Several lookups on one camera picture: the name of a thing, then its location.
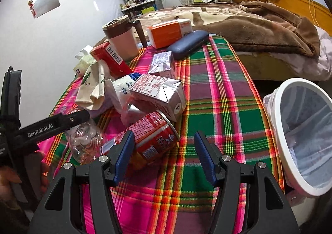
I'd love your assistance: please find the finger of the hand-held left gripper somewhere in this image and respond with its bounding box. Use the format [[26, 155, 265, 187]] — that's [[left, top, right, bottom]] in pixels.
[[61, 110, 91, 131]]

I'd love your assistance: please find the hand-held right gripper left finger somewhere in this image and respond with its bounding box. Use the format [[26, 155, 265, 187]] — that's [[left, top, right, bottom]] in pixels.
[[26, 130, 135, 234]]

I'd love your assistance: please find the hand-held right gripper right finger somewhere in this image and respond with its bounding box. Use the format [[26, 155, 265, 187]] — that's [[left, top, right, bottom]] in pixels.
[[194, 131, 305, 234]]

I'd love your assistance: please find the clear plastic bottle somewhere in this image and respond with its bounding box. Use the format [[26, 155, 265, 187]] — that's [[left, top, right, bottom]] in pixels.
[[65, 109, 107, 164]]

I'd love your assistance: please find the red drink can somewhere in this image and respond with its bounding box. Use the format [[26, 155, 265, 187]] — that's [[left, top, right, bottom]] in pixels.
[[101, 110, 180, 171]]

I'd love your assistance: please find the white round trash bin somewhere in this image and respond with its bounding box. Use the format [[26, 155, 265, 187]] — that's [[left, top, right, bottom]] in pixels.
[[270, 78, 332, 227]]

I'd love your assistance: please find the person's left hand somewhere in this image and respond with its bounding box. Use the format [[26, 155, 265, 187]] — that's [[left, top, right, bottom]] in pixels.
[[0, 153, 50, 210]]

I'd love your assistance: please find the yellow patterned tissue pack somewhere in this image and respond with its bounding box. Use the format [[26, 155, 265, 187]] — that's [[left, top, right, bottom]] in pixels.
[[73, 45, 96, 77]]

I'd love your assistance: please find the pink green plaid blanket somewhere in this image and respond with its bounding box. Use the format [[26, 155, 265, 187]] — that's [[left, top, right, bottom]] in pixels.
[[38, 34, 286, 234]]

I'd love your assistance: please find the red medicine box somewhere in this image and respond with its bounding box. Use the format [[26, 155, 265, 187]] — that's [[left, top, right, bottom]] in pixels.
[[90, 42, 134, 80]]

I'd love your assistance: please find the large silver drink carton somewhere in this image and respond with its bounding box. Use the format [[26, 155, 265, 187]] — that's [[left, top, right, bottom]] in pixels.
[[129, 74, 187, 122]]

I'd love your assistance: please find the beige brown lidded mug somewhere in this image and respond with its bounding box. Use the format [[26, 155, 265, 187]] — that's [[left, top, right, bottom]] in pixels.
[[102, 15, 148, 60]]

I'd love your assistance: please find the small silver drink carton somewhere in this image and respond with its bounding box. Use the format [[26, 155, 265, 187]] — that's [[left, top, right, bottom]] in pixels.
[[147, 51, 177, 79]]

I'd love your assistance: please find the dark blue glasses case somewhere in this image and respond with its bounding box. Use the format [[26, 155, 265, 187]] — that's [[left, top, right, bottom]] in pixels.
[[167, 30, 209, 60]]

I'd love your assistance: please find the orange white cardboard box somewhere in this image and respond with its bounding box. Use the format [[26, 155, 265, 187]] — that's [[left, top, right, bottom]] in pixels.
[[146, 19, 194, 49]]

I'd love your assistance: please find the cluttered side table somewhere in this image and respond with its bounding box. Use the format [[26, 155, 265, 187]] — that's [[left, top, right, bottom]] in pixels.
[[120, 0, 164, 19]]

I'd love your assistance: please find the crumpled brown fleece blanket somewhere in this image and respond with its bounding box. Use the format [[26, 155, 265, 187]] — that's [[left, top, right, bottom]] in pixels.
[[192, 0, 321, 62]]

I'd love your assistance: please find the patterned brown bedspread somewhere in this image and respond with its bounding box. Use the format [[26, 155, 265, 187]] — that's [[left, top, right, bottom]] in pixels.
[[96, 3, 244, 42]]

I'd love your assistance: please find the pale pink crumpled cloth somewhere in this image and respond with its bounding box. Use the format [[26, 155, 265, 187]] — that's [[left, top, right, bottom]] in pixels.
[[293, 29, 332, 81]]

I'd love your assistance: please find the wooden headboard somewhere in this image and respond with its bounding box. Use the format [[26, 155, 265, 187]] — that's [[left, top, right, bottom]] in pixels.
[[270, 0, 332, 34]]

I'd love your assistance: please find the silver wall sheet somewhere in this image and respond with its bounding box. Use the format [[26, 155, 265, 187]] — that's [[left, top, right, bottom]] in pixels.
[[27, 0, 61, 19]]

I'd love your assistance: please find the yellow cable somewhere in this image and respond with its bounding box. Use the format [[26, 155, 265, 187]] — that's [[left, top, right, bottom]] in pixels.
[[309, 0, 318, 27]]

